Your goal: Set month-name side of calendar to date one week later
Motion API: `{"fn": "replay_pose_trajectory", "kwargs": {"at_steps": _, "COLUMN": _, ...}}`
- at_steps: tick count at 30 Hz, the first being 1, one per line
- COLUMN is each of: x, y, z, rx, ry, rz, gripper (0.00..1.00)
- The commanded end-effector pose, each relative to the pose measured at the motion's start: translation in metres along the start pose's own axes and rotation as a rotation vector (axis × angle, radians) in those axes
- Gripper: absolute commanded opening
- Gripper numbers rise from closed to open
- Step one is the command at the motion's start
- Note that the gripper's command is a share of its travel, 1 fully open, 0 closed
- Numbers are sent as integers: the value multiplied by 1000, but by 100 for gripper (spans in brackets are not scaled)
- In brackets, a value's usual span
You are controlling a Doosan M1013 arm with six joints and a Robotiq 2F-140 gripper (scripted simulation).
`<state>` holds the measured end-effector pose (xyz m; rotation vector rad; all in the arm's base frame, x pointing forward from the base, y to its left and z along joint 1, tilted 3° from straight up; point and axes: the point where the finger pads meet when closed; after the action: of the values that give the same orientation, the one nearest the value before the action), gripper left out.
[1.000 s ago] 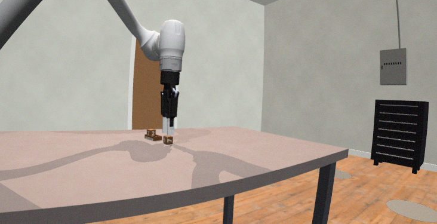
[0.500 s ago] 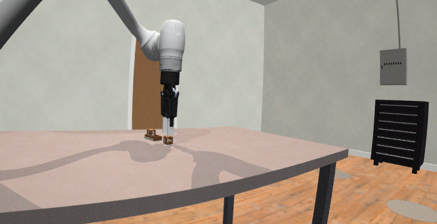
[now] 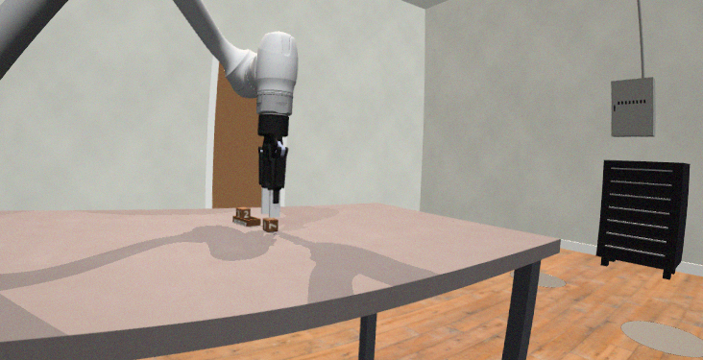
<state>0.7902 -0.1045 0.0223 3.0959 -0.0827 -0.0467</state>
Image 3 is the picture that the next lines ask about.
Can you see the brown wooden number cube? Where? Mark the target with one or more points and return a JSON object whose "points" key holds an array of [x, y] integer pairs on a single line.
{"points": [[243, 212], [270, 224]]}

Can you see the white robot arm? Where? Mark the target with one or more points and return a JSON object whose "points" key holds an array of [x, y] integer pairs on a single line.
{"points": [[273, 70]]}

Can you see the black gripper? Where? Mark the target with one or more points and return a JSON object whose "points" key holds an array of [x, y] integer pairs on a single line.
{"points": [[274, 153]]}

